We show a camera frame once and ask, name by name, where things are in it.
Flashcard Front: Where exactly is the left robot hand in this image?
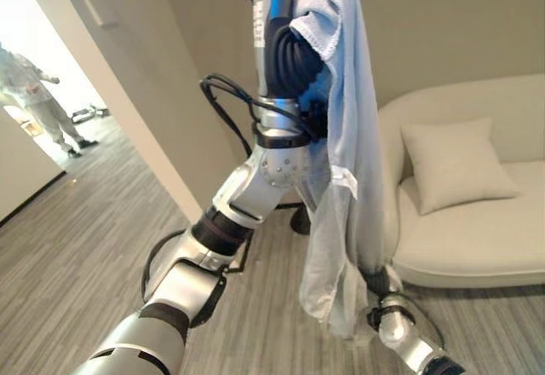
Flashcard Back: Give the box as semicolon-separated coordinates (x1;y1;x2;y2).
253;0;326;136

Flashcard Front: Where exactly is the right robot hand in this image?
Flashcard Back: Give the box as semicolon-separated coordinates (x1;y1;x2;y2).
364;263;404;302

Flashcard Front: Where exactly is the light blue garment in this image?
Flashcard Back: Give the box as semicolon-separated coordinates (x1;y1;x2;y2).
289;0;381;343

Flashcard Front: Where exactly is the white sofa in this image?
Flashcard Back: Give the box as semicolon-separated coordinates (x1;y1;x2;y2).
376;74;545;290

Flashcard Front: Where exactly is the black clothes rack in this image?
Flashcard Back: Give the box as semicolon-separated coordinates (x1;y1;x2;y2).
232;0;355;236

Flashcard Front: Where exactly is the white cushion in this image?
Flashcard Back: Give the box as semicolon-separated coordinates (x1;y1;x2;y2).
399;118;521;216

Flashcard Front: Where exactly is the white device on floor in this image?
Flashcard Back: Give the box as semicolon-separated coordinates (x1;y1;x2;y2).
70;103;111;124

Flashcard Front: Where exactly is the person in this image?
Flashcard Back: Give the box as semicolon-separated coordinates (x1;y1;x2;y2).
0;41;100;159

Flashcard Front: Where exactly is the small cardboard box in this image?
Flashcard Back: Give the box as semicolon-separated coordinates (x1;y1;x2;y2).
20;118;44;138

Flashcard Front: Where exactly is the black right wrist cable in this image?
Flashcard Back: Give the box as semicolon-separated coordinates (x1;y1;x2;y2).
399;292;447;350

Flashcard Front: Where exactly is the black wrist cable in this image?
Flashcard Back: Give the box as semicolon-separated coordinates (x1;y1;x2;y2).
399;292;447;350
198;73;325;143

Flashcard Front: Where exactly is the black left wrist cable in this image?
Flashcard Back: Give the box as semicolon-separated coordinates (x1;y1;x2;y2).
198;73;325;143

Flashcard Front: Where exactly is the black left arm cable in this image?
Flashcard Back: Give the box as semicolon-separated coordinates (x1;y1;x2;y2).
140;228;250;309

